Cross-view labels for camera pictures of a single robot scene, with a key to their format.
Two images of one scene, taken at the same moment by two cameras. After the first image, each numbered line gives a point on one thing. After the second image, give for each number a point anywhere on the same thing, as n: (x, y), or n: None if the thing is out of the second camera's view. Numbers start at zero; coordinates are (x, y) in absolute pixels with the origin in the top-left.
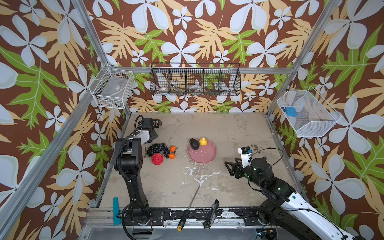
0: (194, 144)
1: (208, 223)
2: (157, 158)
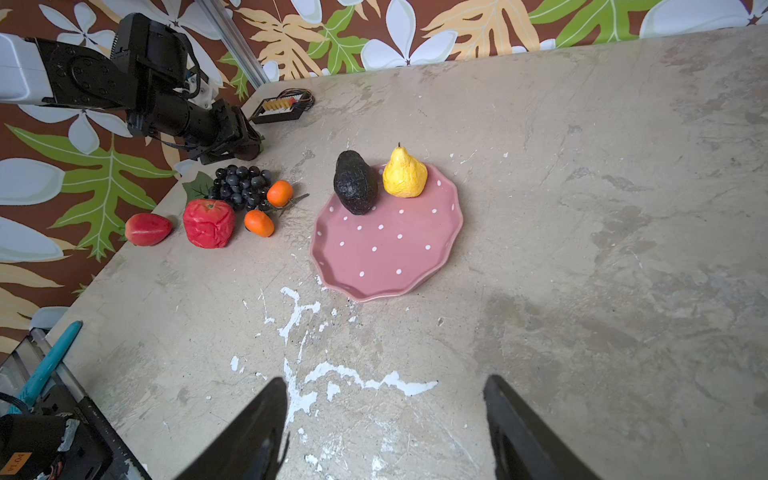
0: (355, 182)
1: None
2: (209, 223)
